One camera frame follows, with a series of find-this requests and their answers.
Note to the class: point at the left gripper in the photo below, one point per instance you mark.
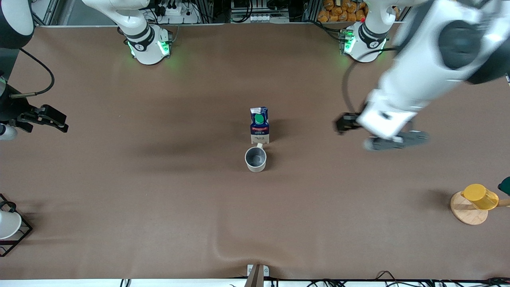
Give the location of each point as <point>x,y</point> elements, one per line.
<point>347,122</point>

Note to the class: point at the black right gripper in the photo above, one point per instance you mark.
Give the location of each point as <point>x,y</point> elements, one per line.
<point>12,108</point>

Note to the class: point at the blue white milk carton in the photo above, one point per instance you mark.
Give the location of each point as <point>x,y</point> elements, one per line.
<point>259,123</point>

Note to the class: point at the beige ceramic mug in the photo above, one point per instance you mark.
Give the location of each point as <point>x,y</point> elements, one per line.
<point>255,158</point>

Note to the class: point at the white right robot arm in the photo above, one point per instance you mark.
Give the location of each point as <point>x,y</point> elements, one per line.
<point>143,40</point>

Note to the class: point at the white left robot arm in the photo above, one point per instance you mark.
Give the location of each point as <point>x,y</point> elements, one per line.
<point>438,59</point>

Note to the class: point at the white cup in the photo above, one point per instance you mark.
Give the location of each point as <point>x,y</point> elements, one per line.
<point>8,225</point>

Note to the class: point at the round wooden cup stand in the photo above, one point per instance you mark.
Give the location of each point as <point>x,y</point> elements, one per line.
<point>468,211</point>

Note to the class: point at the yellow cup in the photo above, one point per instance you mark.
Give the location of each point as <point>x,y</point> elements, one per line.
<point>480,196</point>

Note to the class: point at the dark green cup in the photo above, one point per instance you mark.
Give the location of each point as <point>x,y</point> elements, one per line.
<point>505,186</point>

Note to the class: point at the orange bread pack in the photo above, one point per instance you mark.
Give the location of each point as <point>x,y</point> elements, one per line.
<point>342,12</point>

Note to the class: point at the brown table cover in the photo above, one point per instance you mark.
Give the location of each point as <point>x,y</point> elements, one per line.
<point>159,179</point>

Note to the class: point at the white power strip with plugs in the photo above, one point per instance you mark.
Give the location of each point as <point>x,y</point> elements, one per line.
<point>175,12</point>

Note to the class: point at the metal table edge bracket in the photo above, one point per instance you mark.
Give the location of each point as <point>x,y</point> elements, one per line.
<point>257,273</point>

